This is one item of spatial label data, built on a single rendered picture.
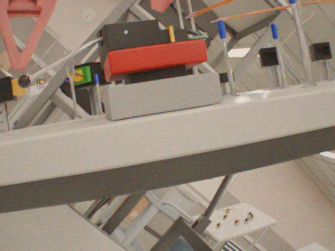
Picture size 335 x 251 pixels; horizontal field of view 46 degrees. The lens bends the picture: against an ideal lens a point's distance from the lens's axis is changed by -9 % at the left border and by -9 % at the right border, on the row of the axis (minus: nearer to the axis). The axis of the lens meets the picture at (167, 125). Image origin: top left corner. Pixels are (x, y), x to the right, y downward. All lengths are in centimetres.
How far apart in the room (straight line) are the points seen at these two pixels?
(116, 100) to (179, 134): 4
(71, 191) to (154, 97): 13
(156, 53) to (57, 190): 15
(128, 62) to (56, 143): 6
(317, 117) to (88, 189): 18
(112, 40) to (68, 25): 768
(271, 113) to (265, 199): 975
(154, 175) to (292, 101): 15
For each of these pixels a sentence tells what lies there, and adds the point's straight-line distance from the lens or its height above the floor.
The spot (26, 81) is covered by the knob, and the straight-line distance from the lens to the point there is 41.
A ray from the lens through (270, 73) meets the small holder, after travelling 75.
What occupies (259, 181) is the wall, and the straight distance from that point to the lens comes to 969.
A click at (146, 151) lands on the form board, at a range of 17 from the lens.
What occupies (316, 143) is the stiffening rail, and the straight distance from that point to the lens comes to 36.
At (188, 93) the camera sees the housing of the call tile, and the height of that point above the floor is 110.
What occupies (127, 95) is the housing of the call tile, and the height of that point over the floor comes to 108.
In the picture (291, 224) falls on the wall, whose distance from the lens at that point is 1064.
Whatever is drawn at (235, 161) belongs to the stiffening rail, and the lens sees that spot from 33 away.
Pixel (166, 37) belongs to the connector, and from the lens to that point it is 44.
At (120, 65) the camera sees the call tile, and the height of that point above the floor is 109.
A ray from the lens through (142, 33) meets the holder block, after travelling 43.
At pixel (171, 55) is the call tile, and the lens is 21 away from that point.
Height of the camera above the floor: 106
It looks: 6 degrees up
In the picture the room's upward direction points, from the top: 40 degrees clockwise
